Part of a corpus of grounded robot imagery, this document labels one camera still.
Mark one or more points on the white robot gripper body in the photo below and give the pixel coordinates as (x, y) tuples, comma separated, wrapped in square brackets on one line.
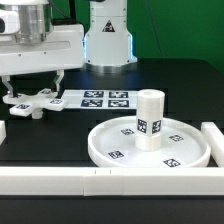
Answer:
[(62, 49)]

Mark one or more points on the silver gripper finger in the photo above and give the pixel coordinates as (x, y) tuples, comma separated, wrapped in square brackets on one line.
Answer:
[(6, 82), (57, 80)]

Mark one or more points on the white cross-shaped table base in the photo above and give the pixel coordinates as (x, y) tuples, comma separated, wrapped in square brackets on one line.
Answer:
[(25, 105)]

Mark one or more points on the white round table top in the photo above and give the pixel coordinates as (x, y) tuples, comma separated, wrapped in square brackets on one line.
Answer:
[(131, 142)]

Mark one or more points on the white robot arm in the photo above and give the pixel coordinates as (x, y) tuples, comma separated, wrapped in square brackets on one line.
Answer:
[(32, 41)]

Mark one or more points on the white marker plate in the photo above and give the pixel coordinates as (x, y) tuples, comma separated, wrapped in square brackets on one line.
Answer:
[(100, 99)]

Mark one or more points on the white left fence bar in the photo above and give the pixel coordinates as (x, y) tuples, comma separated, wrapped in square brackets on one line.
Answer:
[(2, 131)]

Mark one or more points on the white fence bar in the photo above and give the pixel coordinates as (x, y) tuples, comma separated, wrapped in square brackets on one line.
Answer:
[(110, 181), (216, 140), (2, 131)]

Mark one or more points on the white front fence bar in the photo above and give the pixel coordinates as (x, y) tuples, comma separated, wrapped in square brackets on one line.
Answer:
[(110, 181)]

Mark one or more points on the white right fence bar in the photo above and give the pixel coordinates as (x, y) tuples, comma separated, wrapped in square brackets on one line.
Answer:
[(216, 140)]

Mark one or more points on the black vertical cable connector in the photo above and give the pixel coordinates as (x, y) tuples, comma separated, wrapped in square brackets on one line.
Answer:
[(72, 11)]

